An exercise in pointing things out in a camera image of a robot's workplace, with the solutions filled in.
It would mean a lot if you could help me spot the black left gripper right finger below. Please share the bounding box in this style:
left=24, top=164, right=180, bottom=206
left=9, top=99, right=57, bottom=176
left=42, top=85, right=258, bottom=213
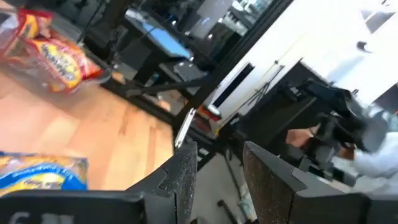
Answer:
left=243, top=141, right=371, bottom=224

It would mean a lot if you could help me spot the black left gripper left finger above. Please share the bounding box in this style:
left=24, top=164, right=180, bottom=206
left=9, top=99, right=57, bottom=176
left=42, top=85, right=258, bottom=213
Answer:
left=127, top=141, right=198, bottom=224

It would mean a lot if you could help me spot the red Maruchan noodle pack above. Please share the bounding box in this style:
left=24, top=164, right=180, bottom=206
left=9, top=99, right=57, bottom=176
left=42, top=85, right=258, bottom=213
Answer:
left=15, top=8, right=54, bottom=40
left=29, top=36, right=105, bottom=93

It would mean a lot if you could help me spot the blue Maruchan noodle pack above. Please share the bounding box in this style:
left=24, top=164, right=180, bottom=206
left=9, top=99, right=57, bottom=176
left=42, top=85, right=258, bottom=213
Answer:
left=0, top=151, right=90, bottom=198

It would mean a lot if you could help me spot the person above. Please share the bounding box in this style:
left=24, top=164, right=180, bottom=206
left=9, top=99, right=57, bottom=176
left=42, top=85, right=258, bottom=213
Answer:
left=353, top=105, right=398, bottom=195

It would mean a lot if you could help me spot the clear plastic bin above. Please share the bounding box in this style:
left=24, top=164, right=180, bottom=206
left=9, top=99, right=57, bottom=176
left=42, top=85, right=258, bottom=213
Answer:
left=0, top=0, right=113, bottom=105

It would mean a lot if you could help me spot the silver metal bracket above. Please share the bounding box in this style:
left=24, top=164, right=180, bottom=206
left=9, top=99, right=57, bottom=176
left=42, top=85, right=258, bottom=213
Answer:
left=174, top=108, right=197, bottom=149

